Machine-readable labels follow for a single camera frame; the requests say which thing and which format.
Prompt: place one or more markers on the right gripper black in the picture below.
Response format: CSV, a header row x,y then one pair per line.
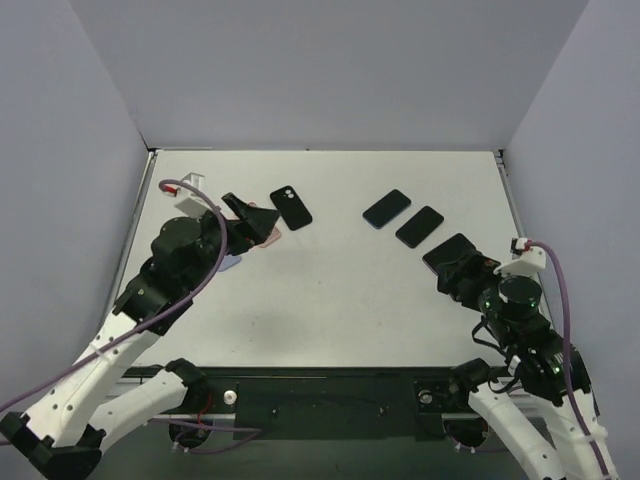
x,y
458,275

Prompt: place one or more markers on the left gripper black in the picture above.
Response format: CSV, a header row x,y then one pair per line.
x,y
239,226

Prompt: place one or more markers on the pink phone case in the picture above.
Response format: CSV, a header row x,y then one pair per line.
x,y
272,235

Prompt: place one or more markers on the black phone case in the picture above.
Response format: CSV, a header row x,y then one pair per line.
x,y
292,209

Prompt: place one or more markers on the large phone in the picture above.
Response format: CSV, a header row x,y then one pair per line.
x,y
448,251

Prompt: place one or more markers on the lilac phone case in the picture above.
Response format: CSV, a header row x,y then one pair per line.
x,y
229,262

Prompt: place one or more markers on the small black phone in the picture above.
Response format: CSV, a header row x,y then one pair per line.
x,y
386,209

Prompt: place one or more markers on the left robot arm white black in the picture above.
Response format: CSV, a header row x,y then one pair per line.
x,y
65,434

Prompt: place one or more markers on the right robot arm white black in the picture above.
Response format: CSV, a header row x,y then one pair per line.
x,y
546,415

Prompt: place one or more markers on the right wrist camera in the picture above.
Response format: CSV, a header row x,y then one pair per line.
x,y
527,260

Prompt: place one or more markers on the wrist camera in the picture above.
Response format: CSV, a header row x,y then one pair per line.
x,y
527,260
188,202

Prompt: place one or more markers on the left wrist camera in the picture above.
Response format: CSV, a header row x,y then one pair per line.
x,y
188,202

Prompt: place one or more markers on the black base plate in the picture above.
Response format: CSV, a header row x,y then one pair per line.
x,y
345,403

